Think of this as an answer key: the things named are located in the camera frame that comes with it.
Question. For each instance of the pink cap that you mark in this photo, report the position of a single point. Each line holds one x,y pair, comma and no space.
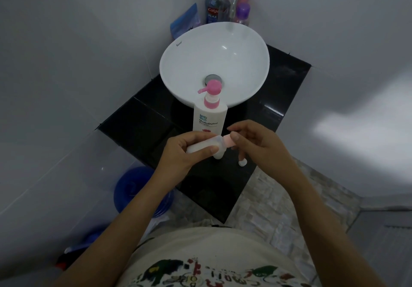
228,141

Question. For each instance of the small translucent bottle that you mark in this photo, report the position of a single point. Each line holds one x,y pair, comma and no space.
209,141
218,156

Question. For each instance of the metal sink drain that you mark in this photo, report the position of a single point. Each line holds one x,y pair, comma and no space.
210,78

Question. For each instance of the white cap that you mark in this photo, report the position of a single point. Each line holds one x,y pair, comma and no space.
242,163

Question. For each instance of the person's right hand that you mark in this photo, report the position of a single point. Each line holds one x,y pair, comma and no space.
267,151

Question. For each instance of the white ceramic sink basin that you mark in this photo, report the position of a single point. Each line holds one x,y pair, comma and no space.
209,51

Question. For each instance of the white hand sanitizer pump bottle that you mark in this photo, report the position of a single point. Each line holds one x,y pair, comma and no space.
209,116

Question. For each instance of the blue plastic bucket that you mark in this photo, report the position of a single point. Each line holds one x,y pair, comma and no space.
128,187

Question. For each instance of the person's white printed shirt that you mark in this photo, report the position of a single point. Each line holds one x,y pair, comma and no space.
209,251

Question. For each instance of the blue mouthwash bottle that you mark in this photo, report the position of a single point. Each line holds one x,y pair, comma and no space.
212,9

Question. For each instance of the person's left forearm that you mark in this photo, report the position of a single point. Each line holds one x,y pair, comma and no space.
122,228

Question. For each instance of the white louvred door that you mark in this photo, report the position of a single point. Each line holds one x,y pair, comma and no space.
386,251

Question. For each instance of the blue pouch packet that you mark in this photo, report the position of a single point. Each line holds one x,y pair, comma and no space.
185,22

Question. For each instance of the small red black object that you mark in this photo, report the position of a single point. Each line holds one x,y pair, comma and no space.
61,262

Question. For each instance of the person's right forearm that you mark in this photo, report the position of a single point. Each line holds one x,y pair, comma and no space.
322,232

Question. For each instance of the person's left hand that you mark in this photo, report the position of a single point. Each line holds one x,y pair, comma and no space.
173,164

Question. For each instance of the purple capped bottle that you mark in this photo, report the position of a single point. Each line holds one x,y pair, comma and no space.
243,11

